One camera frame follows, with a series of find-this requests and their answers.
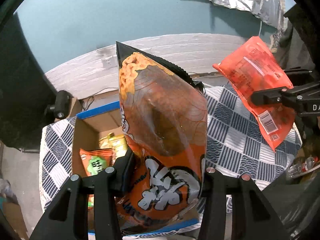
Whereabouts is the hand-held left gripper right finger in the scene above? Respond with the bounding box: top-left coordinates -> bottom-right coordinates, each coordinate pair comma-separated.
199,166 -> 285,240

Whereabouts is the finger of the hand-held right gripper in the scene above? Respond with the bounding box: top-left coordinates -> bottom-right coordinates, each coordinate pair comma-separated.
282,69 -> 314,88
251,86 -> 304,109

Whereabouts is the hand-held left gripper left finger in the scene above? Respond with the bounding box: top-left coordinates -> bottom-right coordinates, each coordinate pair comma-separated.
30,150 -> 137,240

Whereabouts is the orange green snack packet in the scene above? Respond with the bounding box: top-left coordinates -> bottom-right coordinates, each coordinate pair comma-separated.
79,148 -> 113,177

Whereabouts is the red-orange snack packet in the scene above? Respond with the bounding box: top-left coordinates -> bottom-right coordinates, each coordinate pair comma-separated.
212,36 -> 297,153

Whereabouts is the blue-edged cardboard box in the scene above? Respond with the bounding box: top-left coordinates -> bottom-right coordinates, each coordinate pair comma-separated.
72,101 -> 199,238

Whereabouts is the large orange chip bag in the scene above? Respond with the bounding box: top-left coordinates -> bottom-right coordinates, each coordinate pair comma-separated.
116,41 -> 208,233

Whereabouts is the grey hanging garment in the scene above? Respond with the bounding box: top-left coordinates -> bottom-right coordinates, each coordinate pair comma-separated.
274,20 -> 313,65

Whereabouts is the navy patterned tablecloth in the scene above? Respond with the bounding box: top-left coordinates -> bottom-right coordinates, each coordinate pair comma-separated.
40,85 -> 302,215

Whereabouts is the clear water bottle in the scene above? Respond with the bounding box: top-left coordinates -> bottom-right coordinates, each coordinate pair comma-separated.
287,156 -> 320,179

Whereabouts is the black knob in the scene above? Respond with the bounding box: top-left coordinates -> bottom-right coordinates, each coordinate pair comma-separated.
45,90 -> 73,119

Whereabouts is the crumpled plastic bag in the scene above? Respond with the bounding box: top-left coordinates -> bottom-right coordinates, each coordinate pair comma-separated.
0,179 -> 12,200

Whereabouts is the cardboard piece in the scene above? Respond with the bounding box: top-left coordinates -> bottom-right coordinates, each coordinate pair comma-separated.
0,200 -> 28,240

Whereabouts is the black board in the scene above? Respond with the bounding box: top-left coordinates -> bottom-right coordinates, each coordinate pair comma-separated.
0,12 -> 59,150

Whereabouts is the thin black cable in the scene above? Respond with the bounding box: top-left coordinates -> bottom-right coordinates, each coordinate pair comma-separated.
81,96 -> 95,110

